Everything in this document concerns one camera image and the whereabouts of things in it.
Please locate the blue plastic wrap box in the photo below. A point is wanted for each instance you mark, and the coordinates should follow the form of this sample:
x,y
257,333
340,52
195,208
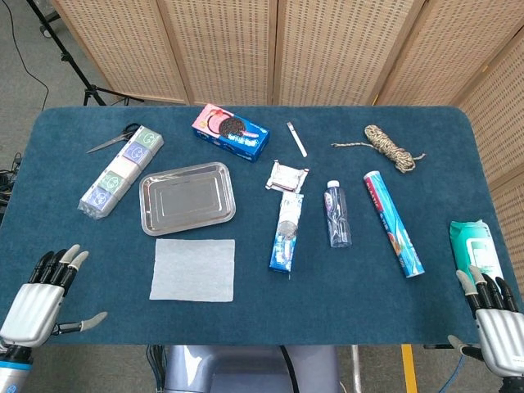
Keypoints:
x,y
393,223

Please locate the wide blue pink Oreo box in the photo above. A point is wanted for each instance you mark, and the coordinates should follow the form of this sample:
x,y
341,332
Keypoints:
x,y
231,135

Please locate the wicker folding screen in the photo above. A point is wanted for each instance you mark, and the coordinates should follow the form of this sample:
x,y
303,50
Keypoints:
x,y
229,49

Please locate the white pen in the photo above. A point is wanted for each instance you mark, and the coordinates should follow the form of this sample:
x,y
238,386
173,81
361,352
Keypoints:
x,y
297,140

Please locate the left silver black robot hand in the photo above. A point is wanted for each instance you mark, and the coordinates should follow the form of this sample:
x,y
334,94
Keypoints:
x,y
34,303

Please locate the black tripod stand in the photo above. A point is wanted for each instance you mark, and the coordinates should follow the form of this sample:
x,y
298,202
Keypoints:
x,y
71,61

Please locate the silver blue robot base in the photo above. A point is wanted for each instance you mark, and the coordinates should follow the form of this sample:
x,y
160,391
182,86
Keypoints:
x,y
229,368

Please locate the white cloth sheet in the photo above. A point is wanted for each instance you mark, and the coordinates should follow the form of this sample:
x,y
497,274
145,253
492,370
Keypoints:
x,y
192,270

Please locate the rectangular stainless steel tray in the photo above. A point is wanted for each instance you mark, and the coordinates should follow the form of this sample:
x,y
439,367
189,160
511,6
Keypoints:
x,y
186,200

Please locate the opened white snack wrapper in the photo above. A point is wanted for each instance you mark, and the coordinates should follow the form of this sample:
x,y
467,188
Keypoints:
x,y
286,177

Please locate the teal table cloth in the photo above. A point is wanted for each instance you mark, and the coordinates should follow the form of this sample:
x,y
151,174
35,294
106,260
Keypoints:
x,y
262,319

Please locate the long blue Oreo box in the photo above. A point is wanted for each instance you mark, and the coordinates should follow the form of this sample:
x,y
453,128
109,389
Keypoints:
x,y
286,233

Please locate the yellow floor tape strip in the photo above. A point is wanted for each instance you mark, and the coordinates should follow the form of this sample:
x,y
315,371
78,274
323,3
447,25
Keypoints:
x,y
409,368

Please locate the clear plastic bottle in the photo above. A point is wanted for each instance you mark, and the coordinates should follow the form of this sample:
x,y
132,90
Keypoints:
x,y
337,217

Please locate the metal table leg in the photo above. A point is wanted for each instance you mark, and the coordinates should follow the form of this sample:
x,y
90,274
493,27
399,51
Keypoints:
x,y
356,368

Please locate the green wet wipes pack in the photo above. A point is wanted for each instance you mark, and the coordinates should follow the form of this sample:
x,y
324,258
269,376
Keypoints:
x,y
475,245

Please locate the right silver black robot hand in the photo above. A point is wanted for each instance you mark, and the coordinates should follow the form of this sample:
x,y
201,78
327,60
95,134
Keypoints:
x,y
501,331

